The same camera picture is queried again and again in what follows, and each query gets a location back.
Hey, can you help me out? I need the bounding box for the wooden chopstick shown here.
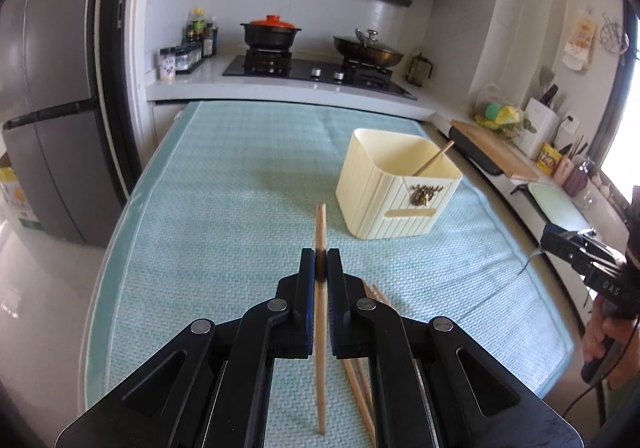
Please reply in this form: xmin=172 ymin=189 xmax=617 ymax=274
xmin=314 ymin=203 xmax=328 ymax=435
xmin=411 ymin=139 xmax=455 ymax=176
xmin=363 ymin=283 xmax=392 ymax=307
xmin=343 ymin=359 xmax=376 ymax=446
xmin=355 ymin=358 xmax=373 ymax=414

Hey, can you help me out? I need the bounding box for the steel spoon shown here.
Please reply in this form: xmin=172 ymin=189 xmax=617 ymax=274
xmin=518 ymin=248 xmax=544 ymax=275

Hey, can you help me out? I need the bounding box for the person's right hand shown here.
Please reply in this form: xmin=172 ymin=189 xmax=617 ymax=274
xmin=579 ymin=296 xmax=640 ymax=389

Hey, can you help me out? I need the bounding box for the green cutting board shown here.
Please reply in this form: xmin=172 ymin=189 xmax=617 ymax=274
xmin=527 ymin=183 xmax=591 ymax=231

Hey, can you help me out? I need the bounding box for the pink ribbed cup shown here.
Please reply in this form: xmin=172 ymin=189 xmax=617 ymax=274
xmin=553 ymin=156 xmax=575 ymax=185

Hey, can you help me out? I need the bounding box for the yellow printed mug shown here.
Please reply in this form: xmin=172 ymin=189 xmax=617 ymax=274
xmin=535 ymin=143 xmax=563 ymax=176

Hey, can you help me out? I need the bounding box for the wooden cutting board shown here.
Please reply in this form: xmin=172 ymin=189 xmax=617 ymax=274
xmin=451 ymin=120 xmax=538 ymax=182

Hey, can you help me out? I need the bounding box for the white knife block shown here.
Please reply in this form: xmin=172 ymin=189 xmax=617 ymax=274
xmin=513 ymin=98 xmax=560 ymax=159

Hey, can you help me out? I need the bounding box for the light blue woven table mat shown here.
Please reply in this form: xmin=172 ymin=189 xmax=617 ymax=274
xmin=83 ymin=99 xmax=575 ymax=448

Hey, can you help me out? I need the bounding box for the plastic bag with produce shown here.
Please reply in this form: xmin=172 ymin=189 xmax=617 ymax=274
xmin=473 ymin=83 xmax=538 ymax=141

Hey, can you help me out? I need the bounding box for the cream ribbed utensil holder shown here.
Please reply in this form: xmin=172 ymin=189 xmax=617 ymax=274
xmin=335 ymin=129 xmax=462 ymax=240

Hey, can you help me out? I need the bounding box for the black griddle pan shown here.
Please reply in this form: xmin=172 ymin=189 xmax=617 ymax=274
xmin=449 ymin=127 xmax=503 ymax=176

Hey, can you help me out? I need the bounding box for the hanging paper calendar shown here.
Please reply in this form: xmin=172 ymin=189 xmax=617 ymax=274
xmin=562 ymin=10 xmax=598 ymax=72

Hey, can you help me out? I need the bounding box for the dark glass french press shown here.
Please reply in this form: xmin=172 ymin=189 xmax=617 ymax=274
xmin=405 ymin=52 xmax=434 ymax=86

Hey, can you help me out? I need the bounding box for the black gas cooktop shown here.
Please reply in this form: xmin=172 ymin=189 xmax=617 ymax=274
xmin=224 ymin=50 xmax=416 ymax=101

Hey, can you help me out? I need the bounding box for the dark wok with glass lid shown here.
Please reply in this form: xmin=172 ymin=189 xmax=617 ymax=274
xmin=333 ymin=28 xmax=404 ymax=68

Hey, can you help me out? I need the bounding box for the spice jar rack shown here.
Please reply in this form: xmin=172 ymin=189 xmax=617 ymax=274
xmin=174 ymin=42 xmax=203 ymax=75

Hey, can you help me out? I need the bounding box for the black clay pot red lid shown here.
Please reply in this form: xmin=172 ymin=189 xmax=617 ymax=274
xmin=241 ymin=15 xmax=300 ymax=52

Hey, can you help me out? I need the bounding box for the white labelled spice jar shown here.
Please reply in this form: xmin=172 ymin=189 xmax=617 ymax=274
xmin=158 ymin=46 xmax=176 ymax=81

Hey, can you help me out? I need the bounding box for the sauce bottles group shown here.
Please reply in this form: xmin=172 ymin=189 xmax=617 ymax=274
xmin=184 ymin=8 xmax=218 ymax=58

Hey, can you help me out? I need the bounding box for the cardboard box on floor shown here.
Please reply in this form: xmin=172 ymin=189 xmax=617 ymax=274
xmin=0 ymin=151 xmax=42 ymax=231

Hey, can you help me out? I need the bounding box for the grey double door refrigerator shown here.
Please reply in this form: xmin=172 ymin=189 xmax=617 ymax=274
xmin=1 ymin=0 xmax=124 ymax=248

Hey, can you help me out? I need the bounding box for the wire wall rack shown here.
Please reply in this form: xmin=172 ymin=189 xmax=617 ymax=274
xmin=598 ymin=12 xmax=632 ymax=66

